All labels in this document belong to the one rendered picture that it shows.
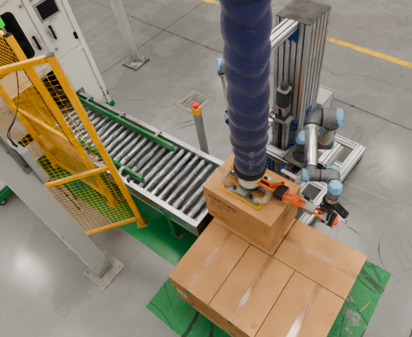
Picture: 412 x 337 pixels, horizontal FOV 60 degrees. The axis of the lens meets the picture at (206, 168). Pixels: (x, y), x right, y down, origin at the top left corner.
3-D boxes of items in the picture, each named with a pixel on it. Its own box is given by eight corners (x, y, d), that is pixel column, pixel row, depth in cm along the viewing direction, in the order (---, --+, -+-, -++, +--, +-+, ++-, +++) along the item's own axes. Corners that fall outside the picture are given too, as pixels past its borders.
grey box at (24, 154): (27, 170, 246) (3, 142, 222) (34, 165, 248) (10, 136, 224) (45, 183, 237) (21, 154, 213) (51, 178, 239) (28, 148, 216)
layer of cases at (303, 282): (176, 292, 316) (167, 275, 284) (239, 210, 358) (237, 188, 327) (300, 385, 262) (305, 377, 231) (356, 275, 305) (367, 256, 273)
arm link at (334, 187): (342, 178, 199) (344, 190, 194) (339, 188, 208) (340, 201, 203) (328, 177, 201) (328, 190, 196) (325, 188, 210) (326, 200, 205)
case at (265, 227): (208, 212, 299) (202, 185, 267) (236, 180, 315) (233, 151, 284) (269, 252, 271) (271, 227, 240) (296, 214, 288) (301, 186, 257)
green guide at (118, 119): (74, 99, 433) (71, 94, 426) (81, 95, 438) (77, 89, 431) (174, 152, 362) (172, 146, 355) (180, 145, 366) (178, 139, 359)
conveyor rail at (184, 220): (43, 138, 421) (35, 127, 406) (47, 136, 423) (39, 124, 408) (196, 236, 317) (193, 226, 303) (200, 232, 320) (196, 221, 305)
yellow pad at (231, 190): (220, 188, 264) (219, 184, 260) (228, 179, 268) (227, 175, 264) (258, 211, 248) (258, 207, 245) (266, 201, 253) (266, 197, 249)
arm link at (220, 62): (245, 124, 284) (233, 54, 274) (227, 128, 284) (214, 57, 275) (243, 123, 296) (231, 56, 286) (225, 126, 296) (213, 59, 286)
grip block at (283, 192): (271, 196, 243) (271, 191, 238) (279, 186, 247) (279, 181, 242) (281, 202, 239) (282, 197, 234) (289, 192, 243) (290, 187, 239)
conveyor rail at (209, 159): (84, 105, 449) (78, 93, 434) (87, 102, 451) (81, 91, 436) (237, 184, 345) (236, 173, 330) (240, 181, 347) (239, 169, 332)
